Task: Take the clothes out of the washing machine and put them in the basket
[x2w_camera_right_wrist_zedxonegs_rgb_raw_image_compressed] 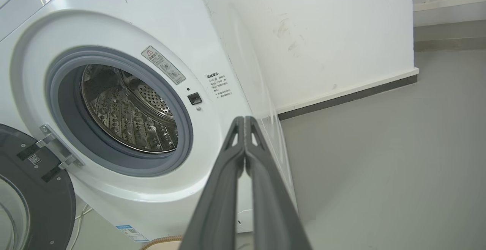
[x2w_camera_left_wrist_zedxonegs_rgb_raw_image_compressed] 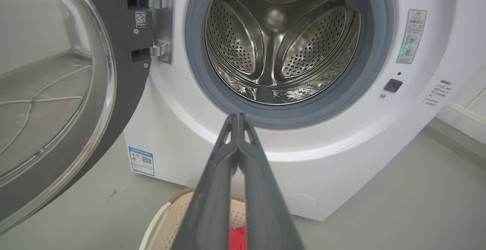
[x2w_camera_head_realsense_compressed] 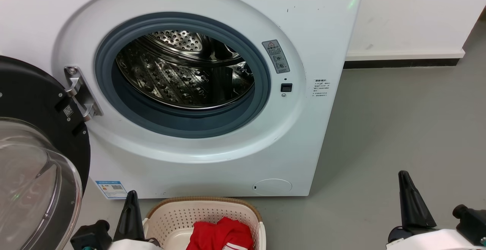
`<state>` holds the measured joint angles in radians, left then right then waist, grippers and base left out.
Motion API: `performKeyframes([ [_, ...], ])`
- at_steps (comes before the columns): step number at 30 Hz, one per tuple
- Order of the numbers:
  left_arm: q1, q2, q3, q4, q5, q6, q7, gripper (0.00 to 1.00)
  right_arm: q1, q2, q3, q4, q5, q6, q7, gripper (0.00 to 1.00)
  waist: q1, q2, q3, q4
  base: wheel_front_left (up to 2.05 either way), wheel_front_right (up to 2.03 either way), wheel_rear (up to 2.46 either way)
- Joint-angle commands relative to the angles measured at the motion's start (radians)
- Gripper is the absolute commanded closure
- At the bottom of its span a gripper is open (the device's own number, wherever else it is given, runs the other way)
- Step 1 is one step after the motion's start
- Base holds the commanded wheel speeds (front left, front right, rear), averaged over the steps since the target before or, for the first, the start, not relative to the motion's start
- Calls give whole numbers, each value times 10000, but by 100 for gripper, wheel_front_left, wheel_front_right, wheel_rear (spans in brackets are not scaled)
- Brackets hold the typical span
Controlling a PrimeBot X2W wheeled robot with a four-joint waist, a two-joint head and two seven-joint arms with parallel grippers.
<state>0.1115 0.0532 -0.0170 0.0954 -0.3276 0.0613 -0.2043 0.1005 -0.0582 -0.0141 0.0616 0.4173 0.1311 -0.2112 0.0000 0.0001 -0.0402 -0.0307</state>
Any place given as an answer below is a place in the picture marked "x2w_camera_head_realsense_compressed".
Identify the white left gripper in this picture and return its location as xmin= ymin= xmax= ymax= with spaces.
xmin=108 ymin=190 xmax=164 ymax=250

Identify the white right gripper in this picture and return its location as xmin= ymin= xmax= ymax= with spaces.
xmin=387 ymin=170 xmax=486 ymax=250

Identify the red garment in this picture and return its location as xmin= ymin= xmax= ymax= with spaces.
xmin=185 ymin=217 xmax=254 ymax=250

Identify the cream perforated laundry basket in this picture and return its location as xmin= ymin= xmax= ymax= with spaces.
xmin=142 ymin=197 xmax=266 ymax=250

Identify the silver metal door hinge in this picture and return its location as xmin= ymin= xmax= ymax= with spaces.
xmin=64 ymin=66 xmax=104 ymax=121

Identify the steel washer drum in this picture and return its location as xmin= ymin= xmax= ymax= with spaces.
xmin=115 ymin=30 xmax=255 ymax=110

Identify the blue energy label sticker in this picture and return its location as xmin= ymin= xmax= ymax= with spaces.
xmin=95 ymin=181 xmax=128 ymax=199

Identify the white front-load washing machine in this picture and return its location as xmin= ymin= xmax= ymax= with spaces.
xmin=0 ymin=0 xmax=366 ymax=199

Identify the black skirting strip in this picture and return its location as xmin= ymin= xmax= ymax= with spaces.
xmin=344 ymin=58 xmax=461 ymax=69

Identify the round white filter cover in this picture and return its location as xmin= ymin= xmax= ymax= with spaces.
xmin=252 ymin=178 xmax=293 ymax=196

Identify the open washing machine door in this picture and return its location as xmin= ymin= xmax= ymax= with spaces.
xmin=0 ymin=55 xmax=92 ymax=250

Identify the grey warning sticker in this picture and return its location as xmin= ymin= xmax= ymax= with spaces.
xmin=262 ymin=39 xmax=290 ymax=74

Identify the white wall ledge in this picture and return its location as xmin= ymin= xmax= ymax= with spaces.
xmin=346 ymin=48 xmax=465 ymax=61

